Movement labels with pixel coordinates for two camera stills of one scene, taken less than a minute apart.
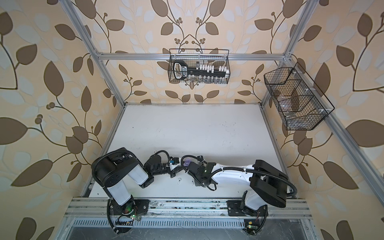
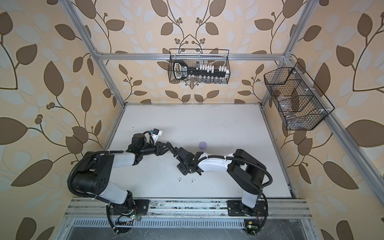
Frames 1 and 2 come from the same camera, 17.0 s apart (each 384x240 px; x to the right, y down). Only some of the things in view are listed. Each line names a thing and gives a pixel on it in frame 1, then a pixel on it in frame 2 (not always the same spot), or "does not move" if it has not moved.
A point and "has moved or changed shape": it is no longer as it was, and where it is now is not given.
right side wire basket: (302, 104) does not move
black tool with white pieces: (181, 70) does not move
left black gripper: (174, 173) → (159, 147)
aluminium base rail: (98, 208) does not move
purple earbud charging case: (186, 162) has moved or changed shape
